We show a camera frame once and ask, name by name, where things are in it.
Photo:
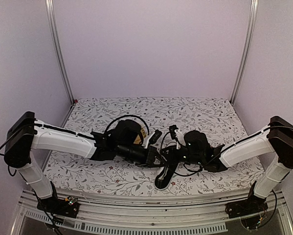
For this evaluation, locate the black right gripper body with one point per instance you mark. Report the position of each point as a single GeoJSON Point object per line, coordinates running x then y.
{"type": "Point", "coordinates": [173, 158]}

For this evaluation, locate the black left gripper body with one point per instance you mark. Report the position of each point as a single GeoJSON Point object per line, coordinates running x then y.
{"type": "Point", "coordinates": [125, 152]}

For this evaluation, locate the black white canvas sneaker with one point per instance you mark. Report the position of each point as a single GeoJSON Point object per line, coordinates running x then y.
{"type": "Point", "coordinates": [163, 179]}

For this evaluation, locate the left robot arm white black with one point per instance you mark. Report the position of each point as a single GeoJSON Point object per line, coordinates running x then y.
{"type": "Point", "coordinates": [126, 140]}

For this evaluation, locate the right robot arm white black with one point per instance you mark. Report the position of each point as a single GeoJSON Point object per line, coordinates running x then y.
{"type": "Point", "coordinates": [276, 137]}

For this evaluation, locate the woven bamboo tray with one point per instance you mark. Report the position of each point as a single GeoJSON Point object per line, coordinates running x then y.
{"type": "Point", "coordinates": [141, 135]}

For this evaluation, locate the floral patterned table mat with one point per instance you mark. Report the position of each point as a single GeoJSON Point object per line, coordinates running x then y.
{"type": "Point", "coordinates": [213, 116]}

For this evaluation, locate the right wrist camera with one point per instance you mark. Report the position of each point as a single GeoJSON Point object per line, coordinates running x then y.
{"type": "Point", "coordinates": [177, 135]}

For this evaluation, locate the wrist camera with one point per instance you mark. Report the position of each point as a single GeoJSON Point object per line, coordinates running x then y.
{"type": "Point", "coordinates": [177, 135]}
{"type": "Point", "coordinates": [151, 139]}

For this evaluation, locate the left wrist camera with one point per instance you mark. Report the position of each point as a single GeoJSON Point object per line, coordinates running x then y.
{"type": "Point", "coordinates": [151, 139]}

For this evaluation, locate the front aluminium rail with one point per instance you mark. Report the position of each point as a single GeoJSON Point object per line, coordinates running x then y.
{"type": "Point", "coordinates": [102, 214]}

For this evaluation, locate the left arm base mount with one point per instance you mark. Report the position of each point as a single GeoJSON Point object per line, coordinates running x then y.
{"type": "Point", "coordinates": [58, 206]}

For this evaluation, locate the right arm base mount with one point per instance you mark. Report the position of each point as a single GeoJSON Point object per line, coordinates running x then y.
{"type": "Point", "coordinates": [245, 207]}

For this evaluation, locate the left aluminium frame post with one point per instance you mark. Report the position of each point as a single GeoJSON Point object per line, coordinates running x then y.
{"type": "Point", "coordinates": [57, 47]}

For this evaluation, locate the aluminium frame post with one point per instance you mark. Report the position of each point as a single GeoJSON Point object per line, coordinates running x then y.
{"type": "Point", "coordinates": [57, 47]}
{"type": "Point", "coordinates": [243, 62]}

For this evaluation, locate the right aluminium frame post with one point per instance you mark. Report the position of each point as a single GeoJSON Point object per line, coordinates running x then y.
{"type": "Point", "coordinates": [243, 62]}

